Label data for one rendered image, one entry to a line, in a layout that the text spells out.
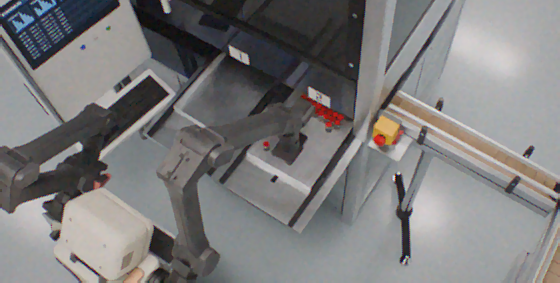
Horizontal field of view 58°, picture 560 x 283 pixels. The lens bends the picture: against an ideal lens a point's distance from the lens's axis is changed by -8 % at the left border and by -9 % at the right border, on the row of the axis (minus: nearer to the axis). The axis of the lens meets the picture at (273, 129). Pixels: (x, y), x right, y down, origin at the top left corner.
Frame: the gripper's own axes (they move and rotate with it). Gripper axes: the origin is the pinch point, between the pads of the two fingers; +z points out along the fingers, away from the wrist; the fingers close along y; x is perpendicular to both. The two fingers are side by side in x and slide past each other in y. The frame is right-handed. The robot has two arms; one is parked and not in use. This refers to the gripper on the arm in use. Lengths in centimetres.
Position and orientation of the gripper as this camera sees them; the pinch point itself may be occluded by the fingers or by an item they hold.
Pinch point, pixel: (291, 157)
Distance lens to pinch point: 167.2
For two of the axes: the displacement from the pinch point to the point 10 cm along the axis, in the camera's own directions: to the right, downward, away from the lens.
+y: 5.7, -7.5, 3.5
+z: 0.7, 4.7, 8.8
